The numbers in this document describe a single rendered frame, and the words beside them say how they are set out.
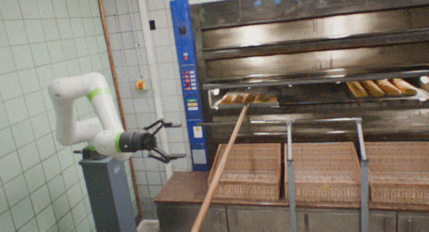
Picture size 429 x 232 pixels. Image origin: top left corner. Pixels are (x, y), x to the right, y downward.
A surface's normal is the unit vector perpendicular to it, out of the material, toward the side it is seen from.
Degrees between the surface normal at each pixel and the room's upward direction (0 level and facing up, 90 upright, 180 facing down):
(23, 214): 90
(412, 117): 70
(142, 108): 90
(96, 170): 90
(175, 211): 90
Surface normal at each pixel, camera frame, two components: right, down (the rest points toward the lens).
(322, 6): -0.23, 0.27
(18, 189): 0.97, -0.05
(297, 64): -0.26, -0.07
